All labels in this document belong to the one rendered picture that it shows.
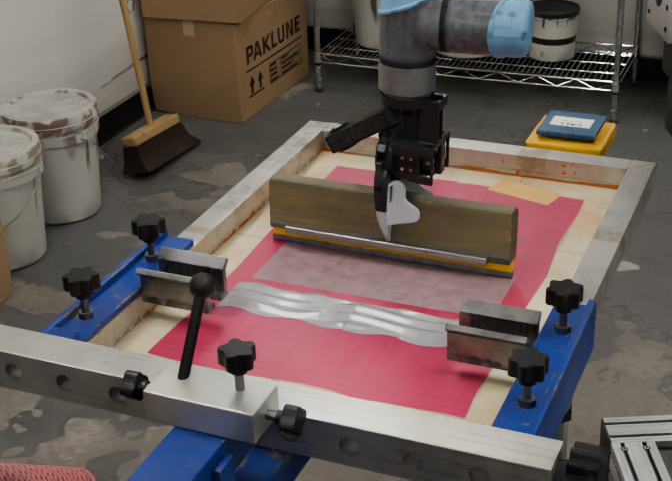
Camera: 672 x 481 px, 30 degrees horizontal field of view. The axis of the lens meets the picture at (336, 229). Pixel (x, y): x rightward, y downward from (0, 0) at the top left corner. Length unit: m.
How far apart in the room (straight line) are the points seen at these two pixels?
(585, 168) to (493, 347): 0.59
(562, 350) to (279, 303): 0.39
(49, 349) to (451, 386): 0.46
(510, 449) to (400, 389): 0.27
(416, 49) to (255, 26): 3.29
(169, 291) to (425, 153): 0.38
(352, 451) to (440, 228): 0.49
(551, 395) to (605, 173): 0.67
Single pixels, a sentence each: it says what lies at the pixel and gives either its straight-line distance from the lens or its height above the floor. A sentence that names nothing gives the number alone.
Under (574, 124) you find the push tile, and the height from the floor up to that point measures 0.97.
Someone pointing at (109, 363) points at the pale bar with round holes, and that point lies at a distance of 1.40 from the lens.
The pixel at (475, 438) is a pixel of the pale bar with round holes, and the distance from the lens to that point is 1.25.
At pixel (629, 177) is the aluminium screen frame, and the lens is 1.94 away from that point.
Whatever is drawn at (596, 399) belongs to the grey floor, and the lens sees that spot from 3.18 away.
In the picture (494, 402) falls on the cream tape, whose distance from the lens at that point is 1.46.
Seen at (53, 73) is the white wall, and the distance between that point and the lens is 4.49.
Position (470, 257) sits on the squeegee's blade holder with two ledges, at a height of 0.99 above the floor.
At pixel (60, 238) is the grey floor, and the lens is 4.09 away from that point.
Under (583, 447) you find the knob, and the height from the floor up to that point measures 1.05.
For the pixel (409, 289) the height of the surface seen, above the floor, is 0.95.
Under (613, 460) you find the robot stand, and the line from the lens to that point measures 2.65.
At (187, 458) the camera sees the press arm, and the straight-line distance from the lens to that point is 1.24.
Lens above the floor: 1.77
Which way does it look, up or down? 26 degrees down
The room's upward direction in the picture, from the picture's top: 2 degrees counter-clockwise
